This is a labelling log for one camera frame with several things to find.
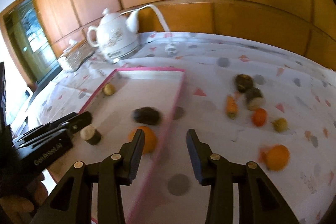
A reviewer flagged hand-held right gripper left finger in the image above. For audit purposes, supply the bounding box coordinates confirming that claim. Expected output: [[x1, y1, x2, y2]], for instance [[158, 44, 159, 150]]
[[30, 129, 145, 224]]

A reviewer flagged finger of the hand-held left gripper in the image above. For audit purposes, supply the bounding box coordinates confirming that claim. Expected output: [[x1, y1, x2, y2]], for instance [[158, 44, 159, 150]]
[[39, 111, 93, 132], [14, 124, 80, 146]]

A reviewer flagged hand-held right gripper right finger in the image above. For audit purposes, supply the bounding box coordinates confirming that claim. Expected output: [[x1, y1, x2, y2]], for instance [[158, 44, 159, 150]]
[[186, 129, 300, 224]]

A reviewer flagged dark cylindrical piece pale end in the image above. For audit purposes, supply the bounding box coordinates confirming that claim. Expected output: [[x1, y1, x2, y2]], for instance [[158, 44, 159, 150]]
[[80, 125, 102, 146], [244, 88, 265, 111]]

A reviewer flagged pink rimmed white tray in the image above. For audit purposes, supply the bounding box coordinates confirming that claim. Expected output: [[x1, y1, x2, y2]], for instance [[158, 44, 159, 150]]
[[49, 67, 186, 224]]

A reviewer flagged small carrot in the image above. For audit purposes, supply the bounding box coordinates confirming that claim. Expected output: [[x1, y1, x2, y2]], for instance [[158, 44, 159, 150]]
[[226, 95, 239, 119]]

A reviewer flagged red tomato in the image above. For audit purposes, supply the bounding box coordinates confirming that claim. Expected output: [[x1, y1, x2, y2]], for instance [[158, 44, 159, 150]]
[[251, 108, 268, 127]]

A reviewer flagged orange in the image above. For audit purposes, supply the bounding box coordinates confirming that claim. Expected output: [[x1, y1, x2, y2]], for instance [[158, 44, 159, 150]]
[[128, 126, 157, 154], [260, 144, 290, 171]]

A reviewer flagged dark brown mangosteen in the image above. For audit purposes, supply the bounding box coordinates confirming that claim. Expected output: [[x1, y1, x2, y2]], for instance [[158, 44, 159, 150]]
[[234, 74, 255, 93]]

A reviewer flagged small tan round fruit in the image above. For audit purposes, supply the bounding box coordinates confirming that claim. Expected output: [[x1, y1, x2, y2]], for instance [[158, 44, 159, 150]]
[[272, 118, 289, 133], [103, 83, 116, 96]]

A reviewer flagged person's left hand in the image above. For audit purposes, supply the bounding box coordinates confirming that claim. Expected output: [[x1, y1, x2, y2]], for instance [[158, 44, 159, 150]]
[[0, 172, 50, 224]]

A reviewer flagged dark brown oval fruit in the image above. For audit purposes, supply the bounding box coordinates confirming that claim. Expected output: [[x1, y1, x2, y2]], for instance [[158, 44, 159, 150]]
[[132, 107, 161, 125]]

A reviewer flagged ornate silver tissue box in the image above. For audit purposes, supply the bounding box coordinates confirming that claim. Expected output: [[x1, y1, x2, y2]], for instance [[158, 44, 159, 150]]
[[57, 39, 95, 73]]

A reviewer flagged white floral electric kettle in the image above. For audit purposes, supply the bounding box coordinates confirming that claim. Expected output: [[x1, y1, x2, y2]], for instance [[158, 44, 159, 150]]
[[87, 7, 140, 64]]

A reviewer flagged wooden glass door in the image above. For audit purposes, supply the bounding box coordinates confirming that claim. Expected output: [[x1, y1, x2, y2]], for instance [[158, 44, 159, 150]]
[[1, 0, 62, 85]]

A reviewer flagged white power cord with plug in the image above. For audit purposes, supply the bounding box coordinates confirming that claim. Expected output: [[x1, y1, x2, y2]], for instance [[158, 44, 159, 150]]
[[122, 4, 177, 55]]

